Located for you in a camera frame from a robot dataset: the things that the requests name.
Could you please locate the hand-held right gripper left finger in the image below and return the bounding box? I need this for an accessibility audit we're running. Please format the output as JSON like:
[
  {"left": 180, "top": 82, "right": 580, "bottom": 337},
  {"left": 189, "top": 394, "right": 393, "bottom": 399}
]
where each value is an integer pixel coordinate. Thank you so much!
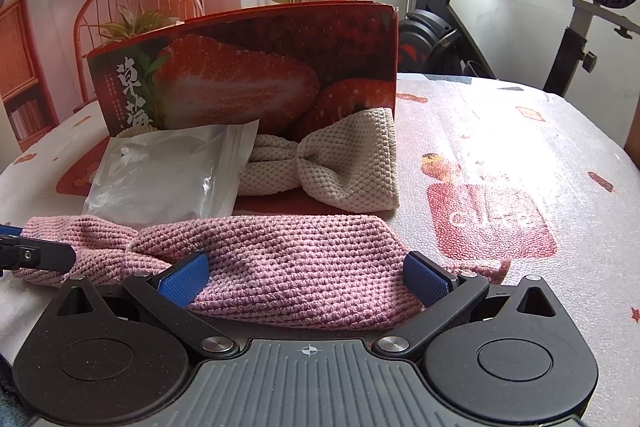
[{"left": 50, "top": 252, "right": 242, "bottom": 356}]

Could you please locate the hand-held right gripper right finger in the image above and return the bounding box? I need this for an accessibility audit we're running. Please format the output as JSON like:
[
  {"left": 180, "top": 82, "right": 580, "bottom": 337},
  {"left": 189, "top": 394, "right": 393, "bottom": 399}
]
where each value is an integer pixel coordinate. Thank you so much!
[{"left": 371, "top": 251, "right": 558, "bottom": 355}]

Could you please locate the pink knitted headband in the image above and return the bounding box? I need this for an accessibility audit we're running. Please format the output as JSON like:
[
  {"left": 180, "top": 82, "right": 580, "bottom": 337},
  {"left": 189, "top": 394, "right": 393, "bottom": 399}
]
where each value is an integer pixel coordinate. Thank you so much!
[{"left": 11, "top": 213, "right": 433, "bottom": 333}]

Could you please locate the face mask packet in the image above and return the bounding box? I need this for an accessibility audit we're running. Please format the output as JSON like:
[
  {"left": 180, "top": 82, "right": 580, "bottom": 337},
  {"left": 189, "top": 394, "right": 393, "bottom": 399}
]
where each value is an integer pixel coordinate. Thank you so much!
[{"left": 82, "top": 119, "right": 261, "bottom": 228}]

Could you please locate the beige knitted headband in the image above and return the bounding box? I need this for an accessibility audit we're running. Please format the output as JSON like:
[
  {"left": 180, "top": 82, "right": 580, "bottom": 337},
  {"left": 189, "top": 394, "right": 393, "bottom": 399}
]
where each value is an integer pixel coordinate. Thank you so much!
[{"left": 117, "top": 106, "right": 402, "bottom": 214}]

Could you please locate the red strawberry print box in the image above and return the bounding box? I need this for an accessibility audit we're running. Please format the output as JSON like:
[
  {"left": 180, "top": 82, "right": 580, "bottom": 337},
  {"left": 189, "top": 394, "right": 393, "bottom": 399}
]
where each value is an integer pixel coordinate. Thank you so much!
[{"left": 86, "top": 0, "right": 401, "bottom": 142}]

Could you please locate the patterned tablecloth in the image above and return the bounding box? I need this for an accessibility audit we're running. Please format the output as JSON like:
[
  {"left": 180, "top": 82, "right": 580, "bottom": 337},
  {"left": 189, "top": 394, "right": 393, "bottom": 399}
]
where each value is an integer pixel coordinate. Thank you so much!
[{"left": 0, "top": 72, "right": 640, "bottom": 358}]

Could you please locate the black exercise bike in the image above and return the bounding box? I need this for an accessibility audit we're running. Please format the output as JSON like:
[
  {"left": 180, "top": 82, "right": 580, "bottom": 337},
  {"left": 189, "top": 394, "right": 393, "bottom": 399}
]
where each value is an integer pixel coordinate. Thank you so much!
[{"left": 387, "top": 0, "right": 640, "bottom": 100}]

